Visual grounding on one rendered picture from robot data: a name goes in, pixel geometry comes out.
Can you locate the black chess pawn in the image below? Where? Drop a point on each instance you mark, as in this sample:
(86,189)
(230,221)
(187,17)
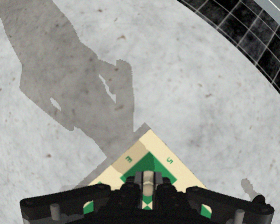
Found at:
(260,199)

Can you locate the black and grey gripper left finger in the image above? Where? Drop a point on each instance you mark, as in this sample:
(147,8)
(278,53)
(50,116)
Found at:
(67,206)

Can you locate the green and cream chessboard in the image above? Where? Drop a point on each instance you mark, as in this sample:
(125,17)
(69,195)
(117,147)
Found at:
(148,153)

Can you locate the white pawn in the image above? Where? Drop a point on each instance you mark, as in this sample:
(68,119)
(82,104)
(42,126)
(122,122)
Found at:
(148,183)

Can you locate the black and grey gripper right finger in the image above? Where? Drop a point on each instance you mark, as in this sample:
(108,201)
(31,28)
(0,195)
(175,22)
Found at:
(224,209)

